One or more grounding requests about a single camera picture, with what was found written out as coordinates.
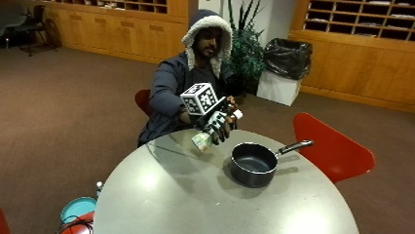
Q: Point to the white bottle cap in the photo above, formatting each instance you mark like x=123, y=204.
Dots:
x=236, y=114

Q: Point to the clear plastic bottle green label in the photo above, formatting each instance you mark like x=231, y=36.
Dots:
x=200, y=141

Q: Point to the white cube of black markers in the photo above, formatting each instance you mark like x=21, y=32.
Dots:
x=198, y=99

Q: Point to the white trash bin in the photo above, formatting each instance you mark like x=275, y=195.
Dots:
x=278, y=89

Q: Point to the person in dark hooded jacket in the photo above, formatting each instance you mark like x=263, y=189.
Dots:
x=173, y=81

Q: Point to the green potted plant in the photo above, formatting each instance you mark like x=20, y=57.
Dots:
x=247, y=52

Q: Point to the black bin bag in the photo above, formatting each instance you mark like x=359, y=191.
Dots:
x=287, y=57

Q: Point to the red chair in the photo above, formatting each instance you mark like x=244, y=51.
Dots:
x=142, y=100
x=332, y=152

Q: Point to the wooden cabinet with open cubbyholes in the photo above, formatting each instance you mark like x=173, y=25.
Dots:
x=363, y=71
x=125, y=32

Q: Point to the small clear bottle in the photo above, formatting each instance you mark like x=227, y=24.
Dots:
x=98, y=190

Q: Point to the red round container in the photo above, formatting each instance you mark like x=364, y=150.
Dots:
x=83, y=218

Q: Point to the black chair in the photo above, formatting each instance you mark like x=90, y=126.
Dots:
x=36, y=26

